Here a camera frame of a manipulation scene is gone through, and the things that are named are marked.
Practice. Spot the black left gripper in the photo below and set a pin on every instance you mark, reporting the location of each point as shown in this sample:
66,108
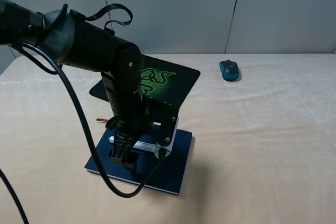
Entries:
136,124

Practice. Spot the white marker pen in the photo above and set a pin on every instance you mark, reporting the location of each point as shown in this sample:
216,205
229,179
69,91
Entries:
145,143

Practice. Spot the blue black computer mouse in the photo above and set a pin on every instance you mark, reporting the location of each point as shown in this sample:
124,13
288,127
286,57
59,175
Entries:
229,70

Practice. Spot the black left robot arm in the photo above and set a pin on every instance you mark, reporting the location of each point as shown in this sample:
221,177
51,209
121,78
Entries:
70,38

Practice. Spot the dark blue notebook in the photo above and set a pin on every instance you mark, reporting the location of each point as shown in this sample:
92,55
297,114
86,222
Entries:
168,176

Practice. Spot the brown ribbon bookmark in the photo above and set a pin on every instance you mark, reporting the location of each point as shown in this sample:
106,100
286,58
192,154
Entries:
102,120

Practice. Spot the black green Razer mousepad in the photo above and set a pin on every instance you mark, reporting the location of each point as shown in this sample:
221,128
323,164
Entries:
168,82

